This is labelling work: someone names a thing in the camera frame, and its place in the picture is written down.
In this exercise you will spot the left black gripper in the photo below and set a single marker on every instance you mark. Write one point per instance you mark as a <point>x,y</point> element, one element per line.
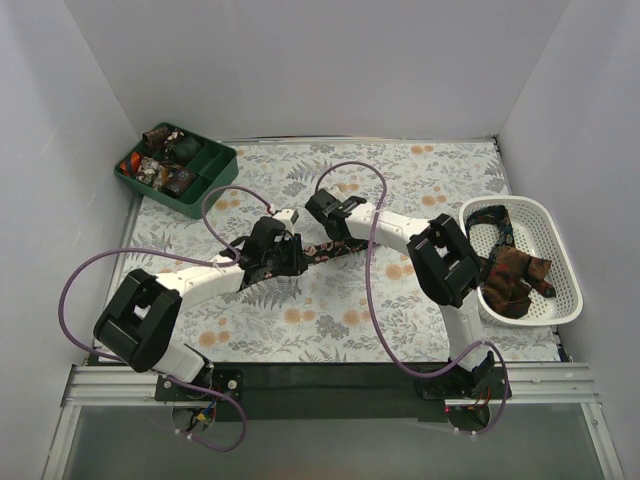
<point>295,255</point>

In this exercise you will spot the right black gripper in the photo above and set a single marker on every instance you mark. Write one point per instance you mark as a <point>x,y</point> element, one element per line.
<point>338,231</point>

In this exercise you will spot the pink rose floral tie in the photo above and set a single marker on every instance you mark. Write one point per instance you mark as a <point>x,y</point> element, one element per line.
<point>317,254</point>

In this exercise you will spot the brown blue floral tie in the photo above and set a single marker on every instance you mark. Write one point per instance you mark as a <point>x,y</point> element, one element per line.
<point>180,181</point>

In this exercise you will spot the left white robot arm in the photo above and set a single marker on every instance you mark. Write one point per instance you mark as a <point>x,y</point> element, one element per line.
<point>138,323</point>

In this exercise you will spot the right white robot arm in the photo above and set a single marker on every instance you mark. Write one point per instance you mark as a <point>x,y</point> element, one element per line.
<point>446,265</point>

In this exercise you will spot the rolled ties in tray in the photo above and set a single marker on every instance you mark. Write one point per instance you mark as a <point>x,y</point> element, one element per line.
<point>163,150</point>

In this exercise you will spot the dark floral ties in basket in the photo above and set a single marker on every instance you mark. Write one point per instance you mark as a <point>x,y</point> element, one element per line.
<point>508,275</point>

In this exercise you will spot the floral patterned table mat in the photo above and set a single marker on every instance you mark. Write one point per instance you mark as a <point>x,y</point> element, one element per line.
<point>344,309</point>

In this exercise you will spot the green divided organizer tray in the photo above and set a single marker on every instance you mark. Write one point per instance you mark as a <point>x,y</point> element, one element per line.
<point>216,165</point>

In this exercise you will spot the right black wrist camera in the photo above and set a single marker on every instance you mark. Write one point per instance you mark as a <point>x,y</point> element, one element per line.
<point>321,204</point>

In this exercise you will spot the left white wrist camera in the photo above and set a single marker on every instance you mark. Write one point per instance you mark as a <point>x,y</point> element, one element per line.
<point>287,216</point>

